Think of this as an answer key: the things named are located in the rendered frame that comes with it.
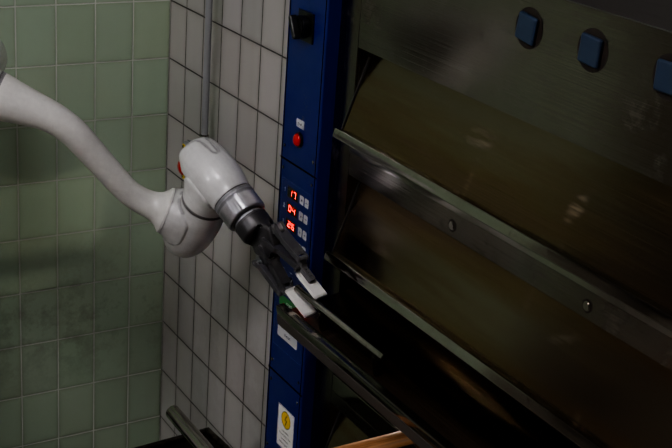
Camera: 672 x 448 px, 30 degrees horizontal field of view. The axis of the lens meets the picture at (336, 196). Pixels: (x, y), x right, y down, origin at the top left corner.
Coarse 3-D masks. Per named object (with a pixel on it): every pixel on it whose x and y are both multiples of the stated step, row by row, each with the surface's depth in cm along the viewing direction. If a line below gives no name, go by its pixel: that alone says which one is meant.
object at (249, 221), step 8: (248, 216) 252; (256, 216) 253; (264, 216) 253; (240, 224) 253; (248, 224) 252; (256, 224) 252; (264, 224) 252; (240, 232) 253; (248, 232) 252; (256, 232) 254; (264, 232) 252; (248, 240) 254; (256, 240) 255; (272, 240) 251; (264, 248) 253; (272, 256) 254
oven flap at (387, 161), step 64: (384, 64) 241; (384, 128) 236; (448, 128) 222; (512, 128) 209; (448, 192) 215; (512, 192) 205; (576, 192) 194; (640, 192) 184; (576, 256) 191; (640, 256) 182
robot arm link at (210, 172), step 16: (192, 144) 259; (208, 144) 259; (192, 160) 257; (208, 160) 256; (224, 160) 257; (192, 176) 258; (208, 176) 255; (224, 176) 255; (240, 176) 257; (192, 192) 259; (208, 192) 256; (224, 192) 254; (192, 208) 261; (208, 208) 259
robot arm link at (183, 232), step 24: (0, 96) 247; (24, 96) 249; (0, 120) 251; (24, 120) 250; (48, 120) 251; (72, 120) 253; (72, 144) 254; (96, 144) 257; (96, 168) 259; (120, 168) 262; (120, 192) 263; (144, 192) 266; (168, 192) 267; (144, 216) 267; (168, 216) 264; (192, 216) 262; (168, 240) 268; (192, 240) 267
